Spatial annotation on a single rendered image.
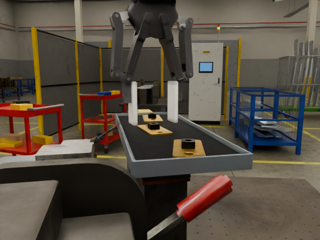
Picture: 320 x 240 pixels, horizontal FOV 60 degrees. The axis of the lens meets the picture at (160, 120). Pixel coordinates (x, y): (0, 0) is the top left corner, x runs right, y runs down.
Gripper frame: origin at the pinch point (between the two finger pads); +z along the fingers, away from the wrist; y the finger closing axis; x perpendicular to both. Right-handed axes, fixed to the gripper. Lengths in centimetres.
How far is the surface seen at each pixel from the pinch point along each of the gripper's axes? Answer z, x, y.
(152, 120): 4.1, -9.2, -3.0
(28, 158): 20, -47, 24
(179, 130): 4.3, 1.4, -4.2
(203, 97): 53, -559, -331
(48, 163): 1.3, 22.5, 16.2
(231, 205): 50, -49, -53
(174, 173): 5.2, 17.9, 4.0
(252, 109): 49, -303, -272
